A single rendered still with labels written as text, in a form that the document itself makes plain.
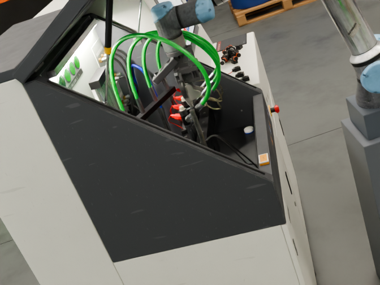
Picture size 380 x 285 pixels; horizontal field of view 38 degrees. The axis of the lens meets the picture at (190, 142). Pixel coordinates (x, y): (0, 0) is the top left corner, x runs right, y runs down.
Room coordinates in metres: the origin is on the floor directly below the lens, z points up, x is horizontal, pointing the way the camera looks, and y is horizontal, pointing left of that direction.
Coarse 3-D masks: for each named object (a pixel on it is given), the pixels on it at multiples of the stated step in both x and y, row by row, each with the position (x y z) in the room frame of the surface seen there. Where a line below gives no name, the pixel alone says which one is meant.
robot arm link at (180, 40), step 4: (180, 36) 1.74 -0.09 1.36; (172, 40) 1.73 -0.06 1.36; (176, 40) 1.73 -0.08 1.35; (180, 40) 1.74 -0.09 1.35; (184, 40) 1.76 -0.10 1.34; (164, 44) 1.75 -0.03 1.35; (180, 44) 1.74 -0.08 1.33; (184, 44) 1.75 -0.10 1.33; (164, 48) 1.76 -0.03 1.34; (168, 48) 1.74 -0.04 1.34; (172, 48) 1.73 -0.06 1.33; (168, 52) 1.75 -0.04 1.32; (172, 52) 1.74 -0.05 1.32
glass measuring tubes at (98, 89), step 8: (96, 72) 1.94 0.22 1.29; (104, 72) 1.93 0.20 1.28; (96, 80) 1.85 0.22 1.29; (104, 80) 1.90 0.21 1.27; (96, 88) 1.85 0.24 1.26; (104, 88) 1.89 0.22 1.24; (112, 88) 1.96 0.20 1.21; (96, 96) 1.85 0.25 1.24; (104, 96) 1.86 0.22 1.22; (112, 96) 1.93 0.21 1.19; (112, 104) 1.90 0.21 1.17
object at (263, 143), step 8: (256, 96) 2.01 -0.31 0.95; (256, 104) 1.94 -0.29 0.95; (264, 104) 1.95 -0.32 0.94; (256, 112) 1.88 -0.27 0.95; (264, 112) 1.85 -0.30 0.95; (256, 120) 1.81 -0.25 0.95; (264, 120) 1.78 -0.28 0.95; (256, 128) 1.75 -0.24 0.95; (264, 128) 1.73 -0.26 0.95; (272, 128) 1.98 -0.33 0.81; (256, 136) 1.69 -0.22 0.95; (264, 136) 1.67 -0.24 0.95; (272, 136) 1.86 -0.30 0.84; (256, 144) 1.64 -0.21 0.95; (264, 144) 1.62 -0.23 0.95; (272, 144) 1.75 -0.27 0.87; (256, 152) 1.59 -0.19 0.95; (264, 152) 1.57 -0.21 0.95; (272, 152) 1.65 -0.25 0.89; (272, 160) 1.56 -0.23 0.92; (264, 168) 1.47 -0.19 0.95; (272, 168) 1.48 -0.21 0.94; (280, 184) 1.59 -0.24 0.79; (280, 192) 1.51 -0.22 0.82; (280, 200) 1.43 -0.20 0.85
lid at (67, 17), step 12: (72, 0) 1.44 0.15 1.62; (84, 0) 1.44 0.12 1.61; (60, 12) 1.46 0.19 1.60; (72, 12) 1.45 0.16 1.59; (84, 12) 2.02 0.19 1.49; (60, 24) 1.46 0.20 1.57; (72, 24) 1.67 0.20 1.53; (48, 36) 1.47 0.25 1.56; (60, 36) 1.46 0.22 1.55; (36, 48) 1.48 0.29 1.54; (48, 48) 1.47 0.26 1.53; (24, 60) 1.49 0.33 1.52; (36, 60) 1.48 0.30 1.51; (24, 72) 1.49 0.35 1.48; (36, 72) 1.58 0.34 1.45
